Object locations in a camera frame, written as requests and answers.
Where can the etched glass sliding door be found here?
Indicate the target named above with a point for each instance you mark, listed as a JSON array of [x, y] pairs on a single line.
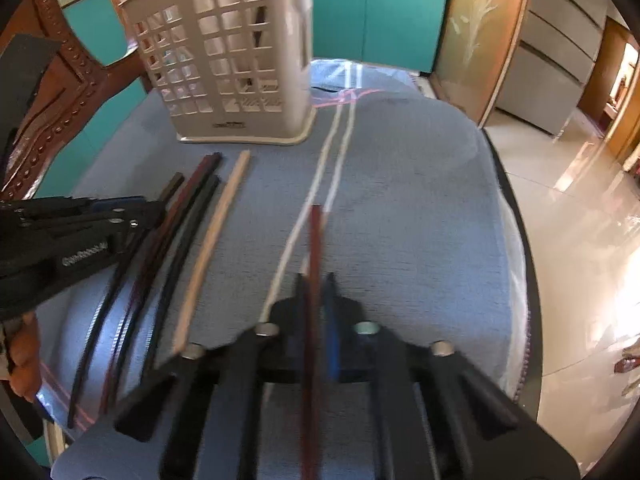
[[475, 35]]

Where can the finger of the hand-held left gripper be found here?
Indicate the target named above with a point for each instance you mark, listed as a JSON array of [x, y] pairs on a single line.
[[140, 220], [115, 205]]

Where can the blue striped cloth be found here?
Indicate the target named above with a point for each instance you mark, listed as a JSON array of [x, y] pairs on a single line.
[[400, 210]]

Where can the person's left hand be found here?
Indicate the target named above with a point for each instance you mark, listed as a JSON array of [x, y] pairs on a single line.
[[26, 355]]

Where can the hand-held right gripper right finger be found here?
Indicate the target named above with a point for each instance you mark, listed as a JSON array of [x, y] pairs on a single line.
[[334, 330]]

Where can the row of chopsticks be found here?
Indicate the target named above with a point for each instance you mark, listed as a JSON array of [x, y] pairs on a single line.
[[210, 245]]

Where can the grey refrigerator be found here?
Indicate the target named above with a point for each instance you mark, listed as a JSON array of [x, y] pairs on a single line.
[[550, 50]]

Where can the wooden door frame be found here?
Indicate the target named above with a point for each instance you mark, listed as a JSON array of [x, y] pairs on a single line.
[[595, 75]]

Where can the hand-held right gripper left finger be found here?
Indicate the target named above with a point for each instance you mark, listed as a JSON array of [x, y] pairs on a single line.
[[292, 320]]

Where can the white plastic utensil holder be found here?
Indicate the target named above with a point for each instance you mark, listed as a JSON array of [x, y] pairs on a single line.
[[295, 60]]

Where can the black flat panel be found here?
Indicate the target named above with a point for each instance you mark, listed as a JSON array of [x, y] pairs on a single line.
[[27, 75]]

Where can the carved wooden chair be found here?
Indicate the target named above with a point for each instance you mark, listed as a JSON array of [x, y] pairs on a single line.
[[55, 110]]

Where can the teal cabinets under stove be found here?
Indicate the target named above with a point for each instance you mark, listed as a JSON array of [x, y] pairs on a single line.
[[400, 15]]

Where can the dark red chopstick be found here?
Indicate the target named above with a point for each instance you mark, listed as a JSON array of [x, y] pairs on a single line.
[[315, 250]]

